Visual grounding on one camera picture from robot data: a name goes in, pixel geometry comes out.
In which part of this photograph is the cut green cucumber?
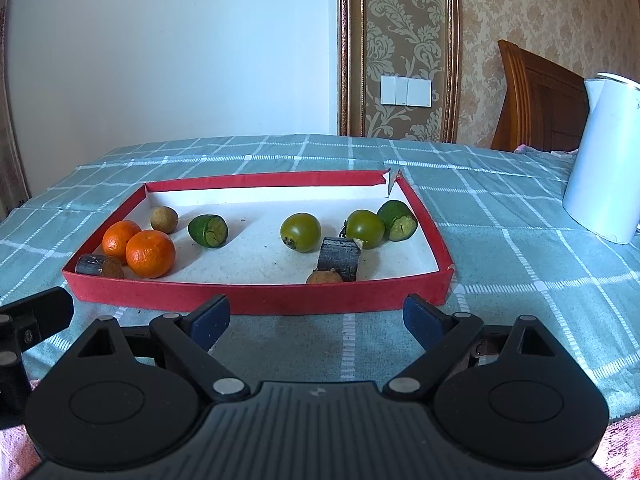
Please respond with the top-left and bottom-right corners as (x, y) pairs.
(188, 214), (229, 248)
(376, 200), (418, 242)

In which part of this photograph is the brown round longan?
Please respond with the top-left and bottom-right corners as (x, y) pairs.
(150, 206), (179, 234)

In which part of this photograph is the green tomato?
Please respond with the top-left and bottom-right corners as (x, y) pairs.
(280, 212), (321, 254)
(343, 209), (385, 249)

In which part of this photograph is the green tomato front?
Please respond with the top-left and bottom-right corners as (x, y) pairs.
(280, 212), (321, 254)

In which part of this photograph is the orange tangerine front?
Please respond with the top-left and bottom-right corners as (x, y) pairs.
(126, 230), (176, 278)

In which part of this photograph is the orange tangerine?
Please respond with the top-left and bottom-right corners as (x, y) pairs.
(101, 220), (141, 264)
(126, 230), (176, 278)

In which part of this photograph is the teal plaid bedsheet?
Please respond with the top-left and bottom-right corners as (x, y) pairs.
(1, 134), (639, 418)

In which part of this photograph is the orange tangerine rear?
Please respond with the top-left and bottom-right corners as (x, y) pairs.
(101, 220), (141, 264)

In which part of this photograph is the beige floral curtain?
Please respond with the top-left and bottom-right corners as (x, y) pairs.
(0, 0), (30, 220)

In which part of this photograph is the small brown longan right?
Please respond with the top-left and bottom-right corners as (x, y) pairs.
(306, 270), (343, 285)

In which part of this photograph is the red shallow cardboard box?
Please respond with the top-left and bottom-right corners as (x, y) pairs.
(62, 169), (454, 315)

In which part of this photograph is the pink towel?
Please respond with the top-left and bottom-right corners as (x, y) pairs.
(0, 415), (640, 479)

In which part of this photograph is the white electric kettle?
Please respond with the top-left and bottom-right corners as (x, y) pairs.
(563, 73), (640, 245)

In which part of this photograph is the wooden headboard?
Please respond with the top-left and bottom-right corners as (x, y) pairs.
(491, 39), (589, 152)

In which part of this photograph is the gold framed wallpaper panel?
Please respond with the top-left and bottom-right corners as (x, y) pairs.
(337, 0), (461, 143)

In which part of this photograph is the white wall switch panel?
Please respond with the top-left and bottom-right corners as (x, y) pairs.
(380, 75), (432, 107)

